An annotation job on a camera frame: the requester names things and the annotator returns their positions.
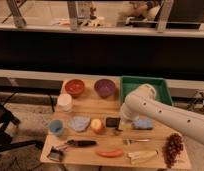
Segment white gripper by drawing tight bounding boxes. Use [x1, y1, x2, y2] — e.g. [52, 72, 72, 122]
[119, 103, 135, 123]

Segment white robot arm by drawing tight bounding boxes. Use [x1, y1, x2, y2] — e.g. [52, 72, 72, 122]
[120, 84, 204, 145]

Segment white cup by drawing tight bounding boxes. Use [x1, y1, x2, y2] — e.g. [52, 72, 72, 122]
[57, 93, 72, 112]

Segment blue cup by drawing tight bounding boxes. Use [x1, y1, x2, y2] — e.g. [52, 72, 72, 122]
[48, 120, 64, 136]

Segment blue sponge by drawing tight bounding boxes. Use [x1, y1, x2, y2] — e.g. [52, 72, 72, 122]
[132, 118, 153, 130]

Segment green plastic tray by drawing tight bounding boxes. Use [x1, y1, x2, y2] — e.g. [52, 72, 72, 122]
[120, 76, 172, 105]

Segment silver fork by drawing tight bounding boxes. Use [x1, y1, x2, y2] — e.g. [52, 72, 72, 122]
[123, 139, 150, 145]

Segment purple bowl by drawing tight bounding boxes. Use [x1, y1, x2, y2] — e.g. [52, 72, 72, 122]
[94, 79, 116, 98]

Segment peach apple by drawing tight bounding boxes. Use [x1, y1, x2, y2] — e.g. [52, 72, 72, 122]
[90, 119, 104, 134]

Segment orange carrot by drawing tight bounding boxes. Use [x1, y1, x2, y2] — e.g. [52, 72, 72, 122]
[96, 149, 124, 158]

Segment yellow banana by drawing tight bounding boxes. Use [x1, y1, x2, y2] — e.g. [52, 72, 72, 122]
[127, 150, 158, 164]

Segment grey blue cloth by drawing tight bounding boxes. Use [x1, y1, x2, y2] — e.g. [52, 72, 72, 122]
[68, 116, 91, 132]

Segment dark red grapes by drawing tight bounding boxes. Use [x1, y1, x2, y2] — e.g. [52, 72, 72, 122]
[163, 133, 183, 168]

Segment red bowl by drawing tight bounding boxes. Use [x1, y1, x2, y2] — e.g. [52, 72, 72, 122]
[65, 79, 85, 98]

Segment black chair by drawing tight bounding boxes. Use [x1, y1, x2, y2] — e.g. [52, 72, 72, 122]
[0, 101, 45, 158]

